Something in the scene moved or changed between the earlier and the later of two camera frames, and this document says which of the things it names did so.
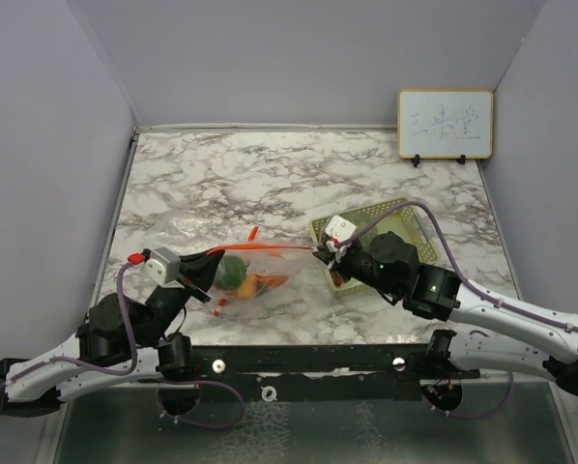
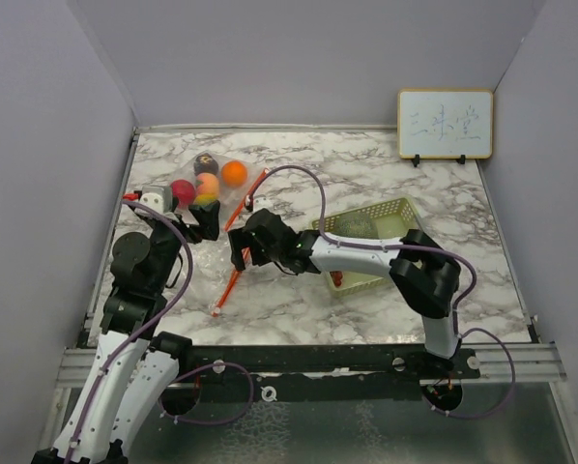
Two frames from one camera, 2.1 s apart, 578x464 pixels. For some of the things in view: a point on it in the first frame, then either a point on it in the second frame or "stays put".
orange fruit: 247,287 to 234,173
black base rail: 312,374 stays put
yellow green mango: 230,273 to 206,198
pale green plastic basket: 402,221 stays put
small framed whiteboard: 445,124 stays put
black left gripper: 197,271 to 208,217
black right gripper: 337,258 to 242,238
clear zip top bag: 253,271 to 212,176
